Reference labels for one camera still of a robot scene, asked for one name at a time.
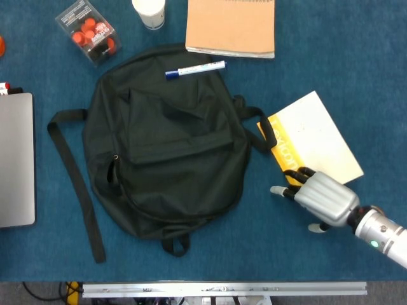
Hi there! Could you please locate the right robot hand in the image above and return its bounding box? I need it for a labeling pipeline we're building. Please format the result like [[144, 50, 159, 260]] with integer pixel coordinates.
[[270, 166, 361, 234]]

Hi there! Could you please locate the yellow and white book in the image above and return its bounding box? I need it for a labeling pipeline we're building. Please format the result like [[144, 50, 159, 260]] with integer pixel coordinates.
[[256, 90, 365, 186]]

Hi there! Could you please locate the black fabric backpack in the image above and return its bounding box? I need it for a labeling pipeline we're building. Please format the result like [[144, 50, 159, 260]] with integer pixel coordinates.
[[46, 43, 278, 264]]

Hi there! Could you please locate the blue felt table cloth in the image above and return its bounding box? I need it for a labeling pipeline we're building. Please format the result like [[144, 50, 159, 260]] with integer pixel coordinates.
[[0, 0, 407, 283]]

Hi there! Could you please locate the white marker with blue cap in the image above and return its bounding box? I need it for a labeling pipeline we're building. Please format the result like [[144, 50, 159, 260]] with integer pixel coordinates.
[[165, 60, 228, 81]]

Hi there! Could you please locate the tan spiral notebook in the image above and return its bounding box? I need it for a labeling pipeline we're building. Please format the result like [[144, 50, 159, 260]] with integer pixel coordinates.
[[185, 0, 276, 60]]

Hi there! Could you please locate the white paper cup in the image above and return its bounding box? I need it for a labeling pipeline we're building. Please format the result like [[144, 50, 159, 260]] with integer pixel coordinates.
[[131, 0, 167, 31]]

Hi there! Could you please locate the yellow power strip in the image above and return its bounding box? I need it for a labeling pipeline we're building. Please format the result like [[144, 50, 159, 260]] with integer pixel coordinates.
[[66, 281, 84, 305]]

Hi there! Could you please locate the clear box of red caps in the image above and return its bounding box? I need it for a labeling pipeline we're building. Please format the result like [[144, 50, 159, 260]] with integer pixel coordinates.
[[55, 0, 123, 67]]

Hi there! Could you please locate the grey laptop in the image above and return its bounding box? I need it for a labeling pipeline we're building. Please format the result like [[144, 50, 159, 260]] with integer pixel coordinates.
[[0, 92, 36, 229]]

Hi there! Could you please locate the white robot base bracket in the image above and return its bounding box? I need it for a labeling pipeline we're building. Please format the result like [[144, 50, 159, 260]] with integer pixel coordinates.
[[133, 295, 272, 305]]

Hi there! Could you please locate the aluminium rail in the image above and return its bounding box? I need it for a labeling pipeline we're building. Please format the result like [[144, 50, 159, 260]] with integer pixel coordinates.
[[81, 281, 368, 299]]

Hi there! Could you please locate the black floor cable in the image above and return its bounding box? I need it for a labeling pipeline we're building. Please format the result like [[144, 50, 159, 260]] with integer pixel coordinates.
[[22, 281, 69, 301]]

